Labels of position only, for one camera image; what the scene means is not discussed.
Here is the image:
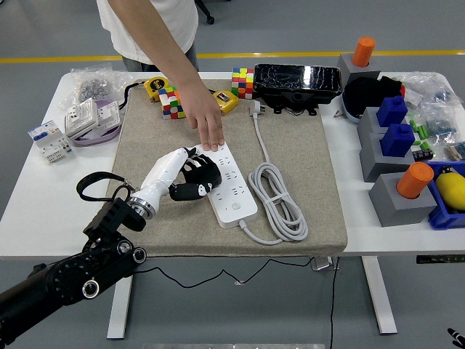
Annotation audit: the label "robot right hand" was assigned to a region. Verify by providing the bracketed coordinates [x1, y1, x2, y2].
[447, 326, 465, 348]

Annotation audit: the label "white wall socket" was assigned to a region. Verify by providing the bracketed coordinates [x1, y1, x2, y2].
[64, 97, 99, 138]

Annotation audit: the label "clear bag of metal nuts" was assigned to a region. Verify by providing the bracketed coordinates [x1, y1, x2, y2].
[60, 63, 134, 110]

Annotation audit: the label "yellow toy fruit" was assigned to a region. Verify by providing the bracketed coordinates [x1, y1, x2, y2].
[434, 166, 465, 212]

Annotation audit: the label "blue block with knob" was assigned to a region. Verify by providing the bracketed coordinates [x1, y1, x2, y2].
[380, 123, 416, 158]
[376, 95, 408, 128]

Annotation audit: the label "blue plastic bin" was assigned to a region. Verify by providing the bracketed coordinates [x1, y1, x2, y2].
[426, 161, 465, 230]

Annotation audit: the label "small bag of connectors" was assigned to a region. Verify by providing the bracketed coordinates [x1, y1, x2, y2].
[445, 141, 465, 161]

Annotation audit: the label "black table handset panel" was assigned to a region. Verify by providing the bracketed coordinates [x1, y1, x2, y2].
[416, 254, 465, 265]

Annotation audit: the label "white wall switch panel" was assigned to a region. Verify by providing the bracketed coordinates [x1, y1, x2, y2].
[94, 100, 121, 132]

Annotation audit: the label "white table leg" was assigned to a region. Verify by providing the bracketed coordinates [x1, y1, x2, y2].
[106, 258, 136, 340]
[361, 256, 398, 335]

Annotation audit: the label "yellow tape measure square window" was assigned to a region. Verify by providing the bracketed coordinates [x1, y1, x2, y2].
[212, 89, 240, 116]

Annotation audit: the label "black office chair base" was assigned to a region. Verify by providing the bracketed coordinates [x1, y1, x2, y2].
[194, 0, 215, 25]

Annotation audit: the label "yellow tape measure round label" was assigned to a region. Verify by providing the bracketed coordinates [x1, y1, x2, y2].
[118, 75, 171, 110]

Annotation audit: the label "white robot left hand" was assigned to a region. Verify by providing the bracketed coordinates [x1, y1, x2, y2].
[139, 145, 216, 214]

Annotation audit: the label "person's hand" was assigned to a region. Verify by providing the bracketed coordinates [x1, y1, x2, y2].
[177, 82, 226, 153]

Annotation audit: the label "glossy black box device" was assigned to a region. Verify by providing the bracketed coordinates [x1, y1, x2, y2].
[253, 63, 344, 117]

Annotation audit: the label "orange cylinder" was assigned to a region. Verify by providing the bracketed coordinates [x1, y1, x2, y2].
[395, 161, 435, 200]
[351, 36, 377, 68]

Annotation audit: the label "white power strip cord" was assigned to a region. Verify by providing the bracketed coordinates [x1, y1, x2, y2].
[238, 100, 310, 246]

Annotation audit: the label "black plug adapter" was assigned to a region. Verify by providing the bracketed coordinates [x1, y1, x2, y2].
[181, 152, 223, 190]

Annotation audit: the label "black cloth cap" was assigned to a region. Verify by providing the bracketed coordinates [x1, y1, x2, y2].
[343, 75, 405, 116]

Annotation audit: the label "grey block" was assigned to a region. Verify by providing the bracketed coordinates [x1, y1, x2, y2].
[357, 107, 392, 146]
[337, 53, 381, 87]
[358, 132, 417, 182]
[368, 172, 438, 228]

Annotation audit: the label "green plastic pegs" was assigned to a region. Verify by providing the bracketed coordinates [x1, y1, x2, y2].
[409, 119, 432, 141]

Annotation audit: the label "white power strip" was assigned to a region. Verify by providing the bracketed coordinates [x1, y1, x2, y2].
[192, 143, 259, 229]

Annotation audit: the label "white circuit breaker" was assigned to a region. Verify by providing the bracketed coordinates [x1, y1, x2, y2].
[28, 120, 73, 164]

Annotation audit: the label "thin black adapter cord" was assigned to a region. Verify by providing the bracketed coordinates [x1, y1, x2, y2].
[134, 254, 317, 290]

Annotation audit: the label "table control box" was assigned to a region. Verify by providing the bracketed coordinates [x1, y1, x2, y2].
[310, 256, 341, 272]

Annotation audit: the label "purple tape roll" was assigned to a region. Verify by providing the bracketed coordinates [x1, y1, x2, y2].
[68, 100, 123, 147]

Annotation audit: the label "black hanging cable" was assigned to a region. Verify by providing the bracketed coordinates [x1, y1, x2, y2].
[328, 256, 341, 349]

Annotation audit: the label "multicolour puzzle cube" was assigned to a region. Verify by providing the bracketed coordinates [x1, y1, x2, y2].
[231, 67, 255, 100]
[158, 85, 186, 120]

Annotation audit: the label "clear bag of blue parts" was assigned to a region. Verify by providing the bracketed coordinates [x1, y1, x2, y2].
[417, 101, 462, 146]

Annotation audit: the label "grey-brown mat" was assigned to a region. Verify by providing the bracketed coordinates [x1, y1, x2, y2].
[96, 78, 349, 258]

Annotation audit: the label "small dark component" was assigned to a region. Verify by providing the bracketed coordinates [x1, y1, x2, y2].
[412, 148, 434, 163]

